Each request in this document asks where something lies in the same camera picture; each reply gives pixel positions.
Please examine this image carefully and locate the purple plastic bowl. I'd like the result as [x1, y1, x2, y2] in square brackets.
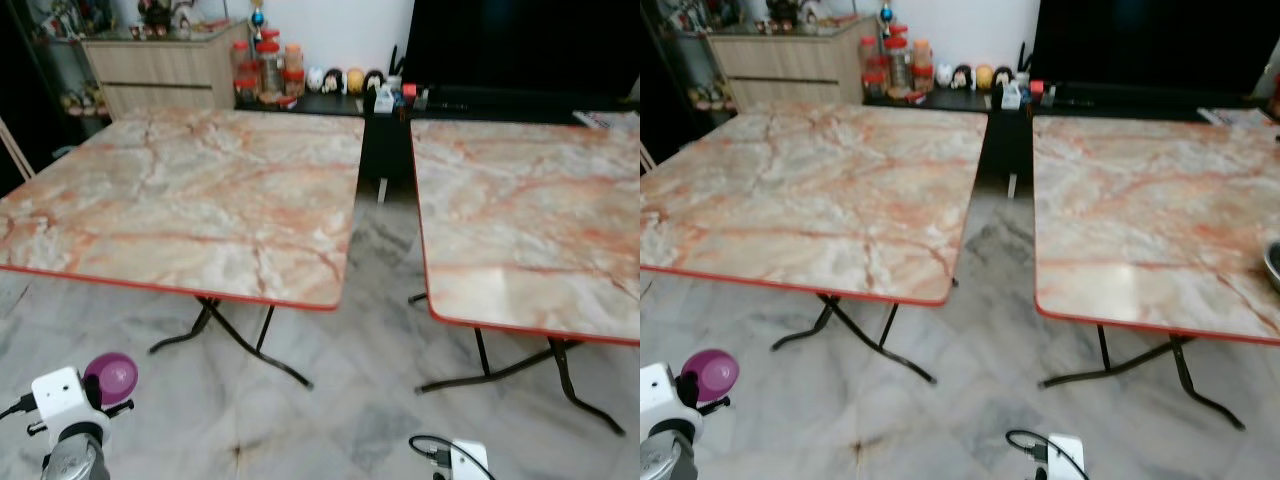
[83, 352, 140, 407]
[681, 349, 742, 405]

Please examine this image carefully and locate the light wooden pole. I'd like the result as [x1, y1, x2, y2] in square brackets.
[0, 115, 37, 183]

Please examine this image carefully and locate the printed brochure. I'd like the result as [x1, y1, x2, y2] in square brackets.
[573, 110, 641, 132]
[1197, 106, 1277, 129]

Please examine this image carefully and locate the light wooden cabinet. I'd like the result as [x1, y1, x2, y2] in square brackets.
[705, 15, 882, 110]
[80, 22, 252, 120]

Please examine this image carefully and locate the dark display shelf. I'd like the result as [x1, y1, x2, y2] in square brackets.
[0, 0, 106, 126]
[640, 0, 723, 113]

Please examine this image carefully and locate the large clear jar red lid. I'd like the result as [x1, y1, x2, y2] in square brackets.
[257, 40, 284, 97]
[887, 35, 913, 93]

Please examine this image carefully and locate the black flat television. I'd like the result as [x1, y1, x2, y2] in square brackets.
[1030, 0, 1280, 97]
[400, 0, 641, 100]

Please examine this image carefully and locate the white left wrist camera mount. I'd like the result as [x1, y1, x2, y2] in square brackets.
[640, 362, 701, 441]
[30, 367, 102, 442]

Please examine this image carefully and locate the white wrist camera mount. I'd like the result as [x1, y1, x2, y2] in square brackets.
[450, 439, 491, 480]
[1045, 434, 1087, 480]
[30, 367, 102, 442]
[640, 362, 701, 441]

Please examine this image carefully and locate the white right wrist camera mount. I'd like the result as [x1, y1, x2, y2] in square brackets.
[1045, 434, 1087, 480]
[450, 439, 491, 480]

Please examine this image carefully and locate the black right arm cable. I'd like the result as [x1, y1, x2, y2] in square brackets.
[1005, 429, 1089, 480]
[408, 434, 493, 480]

